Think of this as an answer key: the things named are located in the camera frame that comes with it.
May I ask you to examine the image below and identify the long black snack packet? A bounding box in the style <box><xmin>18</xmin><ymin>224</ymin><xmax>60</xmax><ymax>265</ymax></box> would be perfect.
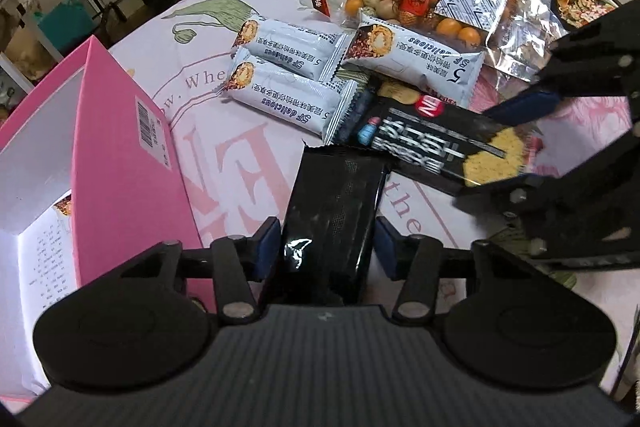
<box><xmin>259</xmin><ymin>145</ymin><xmax>392</xmax><ymax>309</ymax></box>

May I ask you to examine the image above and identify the pink cardboard box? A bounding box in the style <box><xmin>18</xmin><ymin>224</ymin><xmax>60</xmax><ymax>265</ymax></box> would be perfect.
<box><xmin>1</xmin><ymin>39</ymin><xmax>201</xmax><ymax>402</ymax></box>

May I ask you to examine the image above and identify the white snack bar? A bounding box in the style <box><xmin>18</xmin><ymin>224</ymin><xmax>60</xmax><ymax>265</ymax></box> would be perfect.
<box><xmin>219</xmin><ymin>49</ymin><xmax>358</xmax><ymax>145</ymax></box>
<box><xmin>54</xmin><ymin>193</ymin><xmax>72</xmax><ymax>218</ymax></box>
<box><xmin>232</xmin><ymin>15</ymin><xmax>350</xmax><ymax>82</ymax></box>
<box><xmin>343</xmin><ymin>14</ymin><xmax>485</xmax><ymax>107</ymax></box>

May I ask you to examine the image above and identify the black cracker packet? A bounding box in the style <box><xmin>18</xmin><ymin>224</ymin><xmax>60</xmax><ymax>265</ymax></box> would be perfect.
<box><xmin>333</xmin><ymin>77</ymin><xmax>537</xmax><ymax>195</ymax></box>

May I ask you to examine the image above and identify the floral bed sheet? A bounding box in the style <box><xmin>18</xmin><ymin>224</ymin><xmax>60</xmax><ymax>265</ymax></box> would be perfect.
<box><xmin>106</xmin><ymin>0</ymin><xmax>640</xmax><ymax>398</ymax></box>

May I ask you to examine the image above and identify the teal bag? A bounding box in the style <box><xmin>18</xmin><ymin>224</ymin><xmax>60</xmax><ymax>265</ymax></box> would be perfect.
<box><xmin>34</xmin><ymin>0</ymin><xmax>96</xmax><ymax>54</ymax></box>

